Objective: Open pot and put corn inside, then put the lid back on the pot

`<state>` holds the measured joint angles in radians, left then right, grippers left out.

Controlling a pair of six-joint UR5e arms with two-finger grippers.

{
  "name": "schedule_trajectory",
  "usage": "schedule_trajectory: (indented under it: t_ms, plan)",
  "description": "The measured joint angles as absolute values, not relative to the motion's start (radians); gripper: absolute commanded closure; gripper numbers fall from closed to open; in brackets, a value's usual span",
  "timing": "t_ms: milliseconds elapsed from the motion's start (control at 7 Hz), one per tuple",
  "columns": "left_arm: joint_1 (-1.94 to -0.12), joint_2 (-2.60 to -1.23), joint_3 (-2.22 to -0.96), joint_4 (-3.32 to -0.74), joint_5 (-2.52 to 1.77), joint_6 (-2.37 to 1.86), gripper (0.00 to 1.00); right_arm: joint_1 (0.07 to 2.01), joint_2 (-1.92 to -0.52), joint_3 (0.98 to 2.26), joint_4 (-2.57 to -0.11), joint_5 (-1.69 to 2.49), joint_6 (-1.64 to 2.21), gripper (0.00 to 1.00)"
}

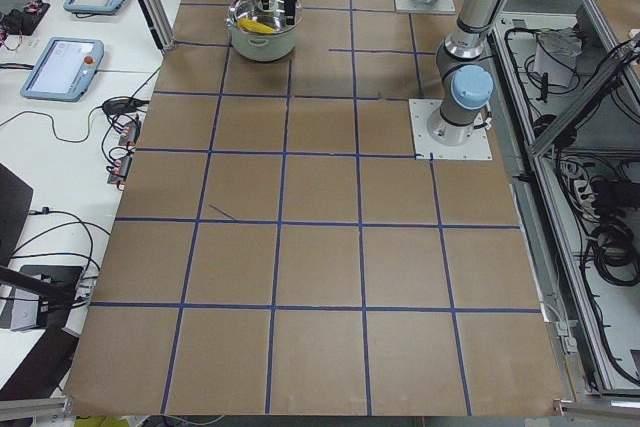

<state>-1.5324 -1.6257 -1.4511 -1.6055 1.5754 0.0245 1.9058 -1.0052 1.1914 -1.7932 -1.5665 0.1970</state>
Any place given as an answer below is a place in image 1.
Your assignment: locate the black camera stand base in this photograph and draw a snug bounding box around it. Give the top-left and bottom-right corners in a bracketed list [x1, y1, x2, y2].
[1, 265, 86, 331]

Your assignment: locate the pale green metal pot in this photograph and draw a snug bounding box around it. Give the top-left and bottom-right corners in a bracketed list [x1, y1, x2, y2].
[226, 0, 302, 62]

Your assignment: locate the yellow corn cob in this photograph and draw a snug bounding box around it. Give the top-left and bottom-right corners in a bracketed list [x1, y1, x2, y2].
[237, 17, 277, 35]

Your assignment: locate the near blue teach pendant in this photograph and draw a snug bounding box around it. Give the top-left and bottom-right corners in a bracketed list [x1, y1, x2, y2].
[20, 37, 104, 102]

